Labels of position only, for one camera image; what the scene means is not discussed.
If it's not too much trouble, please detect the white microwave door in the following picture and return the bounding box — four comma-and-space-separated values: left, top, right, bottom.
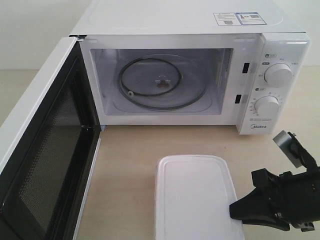
0, 36, 101, 240

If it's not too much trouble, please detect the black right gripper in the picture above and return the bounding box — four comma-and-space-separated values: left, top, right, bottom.
229, 139, 320, 232

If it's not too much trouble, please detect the glass turntable plate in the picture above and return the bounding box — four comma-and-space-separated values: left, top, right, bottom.
116, 53, 208, 112

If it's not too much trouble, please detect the white power knob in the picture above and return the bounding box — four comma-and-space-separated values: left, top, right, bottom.
264, 63, 293, 88

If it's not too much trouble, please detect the blue energy label sticker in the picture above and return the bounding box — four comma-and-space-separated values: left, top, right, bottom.
235, 12, 267, 26

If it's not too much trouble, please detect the white timer knob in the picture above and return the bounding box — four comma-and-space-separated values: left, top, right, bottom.
254, 95, 280, 117

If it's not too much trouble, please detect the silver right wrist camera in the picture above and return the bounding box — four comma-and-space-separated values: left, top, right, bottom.
272, 130, 303, 168

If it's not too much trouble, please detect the white microwave oven body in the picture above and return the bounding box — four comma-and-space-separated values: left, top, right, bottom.
70, 0, 310, 135

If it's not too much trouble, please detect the white lidded plastic container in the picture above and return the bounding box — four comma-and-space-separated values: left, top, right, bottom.
154, 154, 245, 240

